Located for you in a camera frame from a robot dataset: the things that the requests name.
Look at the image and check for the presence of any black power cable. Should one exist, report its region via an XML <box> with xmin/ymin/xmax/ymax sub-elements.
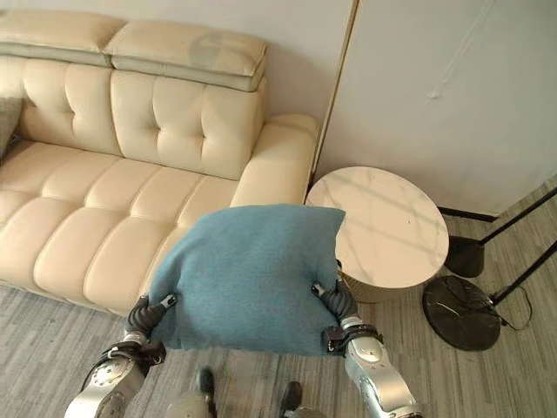
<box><xmin>500</xmin><ymin>287</ymin><xmax>534</xmax><ymax>331</ymax></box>

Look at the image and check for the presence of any round white marble side table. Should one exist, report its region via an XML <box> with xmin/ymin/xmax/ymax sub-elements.
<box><xmin>305</xmin><ymin>165</ymin><xmax>450</xmax><ymax>304</ymax></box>

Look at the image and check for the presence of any wooden wall trim strip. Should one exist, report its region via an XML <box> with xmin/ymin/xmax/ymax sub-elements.
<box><xmin>309</xmin><ymin>0</ymin><xmax>361</xmax><ymax>189</ymax></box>

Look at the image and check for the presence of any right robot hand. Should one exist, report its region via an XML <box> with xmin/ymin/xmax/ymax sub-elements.
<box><xmin>311</xmin><ymin>260</ymin><xmax>359</xmax><ymax>327</ymax></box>

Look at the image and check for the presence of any grey cushion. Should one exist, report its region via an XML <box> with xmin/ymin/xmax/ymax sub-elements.
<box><xmin>0</xmin><ymin>97</ymin><xmax>24</xmax><ymax>158</ymax></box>

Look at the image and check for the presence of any black cylindrical lamp base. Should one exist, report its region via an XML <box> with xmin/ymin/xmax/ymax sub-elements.
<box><xmin>446</xmin><ymin>235</ymin><xmax>486</xmax><ymax>278</ymax></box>

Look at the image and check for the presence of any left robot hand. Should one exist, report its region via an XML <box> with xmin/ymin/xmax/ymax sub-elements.
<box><xmin>124</xmin><ymin>293</ymin><xmax>180</xmax><ymax>337</ymax></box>

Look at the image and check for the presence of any cream leather sofa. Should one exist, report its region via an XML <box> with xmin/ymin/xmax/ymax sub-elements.
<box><xmin>0</xmin><ymin>9</ymin><xmax>319</xmax><ymax>316</ymax></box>

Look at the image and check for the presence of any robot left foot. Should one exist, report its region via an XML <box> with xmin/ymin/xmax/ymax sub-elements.
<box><xmin>198</xmin><ymin>366</ymin><xmax>215</xmax><ymax>398</ymax></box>

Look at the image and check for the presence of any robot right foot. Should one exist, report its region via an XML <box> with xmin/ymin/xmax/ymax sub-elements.
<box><xmin>280</xmin><ymin>381</ymin><xmax>303</xmax><ymax>413</ymax></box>

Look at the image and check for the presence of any blue square cushion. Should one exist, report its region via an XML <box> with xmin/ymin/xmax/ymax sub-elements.
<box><xmin>149</xmin><ymin>203</ymin><xmax>347</xmax><ymax>357</ymax></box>

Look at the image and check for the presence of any black lamp pole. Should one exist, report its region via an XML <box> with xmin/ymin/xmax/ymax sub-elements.
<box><xmin>487</xmin><ymin>243</ymin><xmax>557</xmax><ymax>307</ymax></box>
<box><xmin>480</xmin><ymin>182</ymin><xmax>557</xmax><ymax>243</ymax></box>

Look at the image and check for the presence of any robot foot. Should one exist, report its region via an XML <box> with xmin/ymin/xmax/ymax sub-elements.
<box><xmin>280</xmin><ymin>381</ymin><xmax>303</xmax><ymax>413</ymax></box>
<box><xmin>198</xmin><ymin>366</ymin><xmax>215</xmax><ymax>398</ymax></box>

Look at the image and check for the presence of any black round floor lamp base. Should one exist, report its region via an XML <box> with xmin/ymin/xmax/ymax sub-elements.
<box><xmin>422</xmin><ymin>275</ymin><xmax>510</xmax><ymax>352</ymax></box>

